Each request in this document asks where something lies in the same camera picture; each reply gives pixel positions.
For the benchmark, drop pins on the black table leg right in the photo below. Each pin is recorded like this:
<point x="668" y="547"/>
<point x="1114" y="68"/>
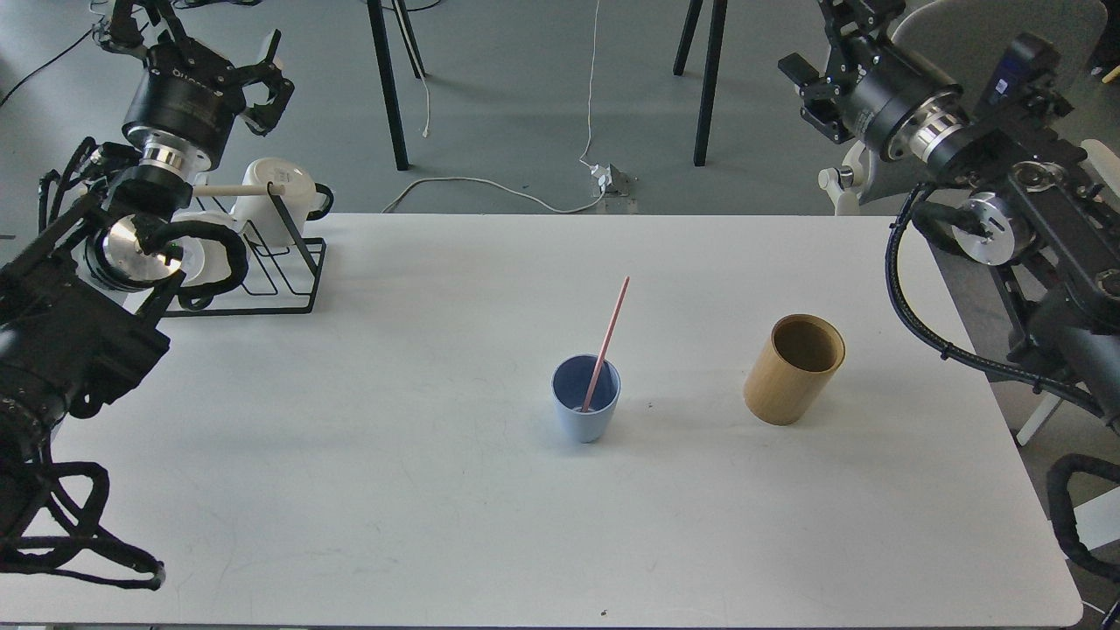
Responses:
<point x="712" y="60"/>

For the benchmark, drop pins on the white mug lying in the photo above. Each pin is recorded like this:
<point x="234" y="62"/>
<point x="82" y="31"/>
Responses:
<point x="206" y="249"/>

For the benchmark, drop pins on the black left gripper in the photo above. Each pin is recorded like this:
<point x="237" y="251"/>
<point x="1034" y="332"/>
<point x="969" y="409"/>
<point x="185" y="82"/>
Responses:
<point x="183" y="101"/>

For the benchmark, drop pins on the white mug upright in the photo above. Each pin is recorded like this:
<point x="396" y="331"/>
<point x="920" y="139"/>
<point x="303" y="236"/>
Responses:
<point x="303" y="198"/>

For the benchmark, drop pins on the black wire mug rack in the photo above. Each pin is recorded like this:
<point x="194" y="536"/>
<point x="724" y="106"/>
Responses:
<point x="280" y="281"/>

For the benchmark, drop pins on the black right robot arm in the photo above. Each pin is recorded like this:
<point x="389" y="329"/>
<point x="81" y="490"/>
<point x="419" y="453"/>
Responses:
<point x="999" y="187"/>

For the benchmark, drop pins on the bamboo cylinder holder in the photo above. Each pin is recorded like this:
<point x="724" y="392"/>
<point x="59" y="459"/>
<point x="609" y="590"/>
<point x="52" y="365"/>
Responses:
<point x="796" y="363"/>

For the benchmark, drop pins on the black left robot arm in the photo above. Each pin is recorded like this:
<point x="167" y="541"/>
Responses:
<point x="82" y="302"/>

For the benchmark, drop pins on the white power adapter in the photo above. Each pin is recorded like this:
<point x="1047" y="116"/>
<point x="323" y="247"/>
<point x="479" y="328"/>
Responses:
<point x="610" y="181"/>

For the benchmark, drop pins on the blue plastic cup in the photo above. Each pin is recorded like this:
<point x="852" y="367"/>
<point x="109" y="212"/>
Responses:
<point x="567" y="388"/>

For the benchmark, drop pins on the grey office chair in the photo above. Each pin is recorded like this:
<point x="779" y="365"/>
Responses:
<point x="966" y="40"/>

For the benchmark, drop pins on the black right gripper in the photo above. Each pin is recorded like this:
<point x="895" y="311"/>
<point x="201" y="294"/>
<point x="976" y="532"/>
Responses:
<point x="895" y="102"/>

